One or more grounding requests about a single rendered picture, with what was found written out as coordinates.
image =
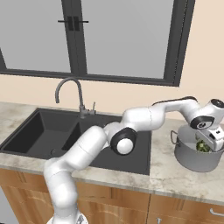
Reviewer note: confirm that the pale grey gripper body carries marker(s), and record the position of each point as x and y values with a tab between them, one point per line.
215	144

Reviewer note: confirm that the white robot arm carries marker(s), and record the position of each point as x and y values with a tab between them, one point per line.
87	145

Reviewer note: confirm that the green broccoli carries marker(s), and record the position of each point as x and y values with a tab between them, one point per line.
202	146

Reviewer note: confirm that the grey metal pot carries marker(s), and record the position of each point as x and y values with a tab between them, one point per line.
195	160

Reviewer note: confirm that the black double sink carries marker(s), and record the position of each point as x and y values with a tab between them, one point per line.
38	131

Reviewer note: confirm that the wooden drawer front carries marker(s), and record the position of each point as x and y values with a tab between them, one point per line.
180	210

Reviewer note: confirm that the wooden cupboard front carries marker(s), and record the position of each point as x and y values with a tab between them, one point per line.
116	204

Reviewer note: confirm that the dark framed window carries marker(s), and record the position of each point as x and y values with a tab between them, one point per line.
122	38

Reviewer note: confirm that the dark grey curved tap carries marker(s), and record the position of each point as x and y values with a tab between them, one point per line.
80	99

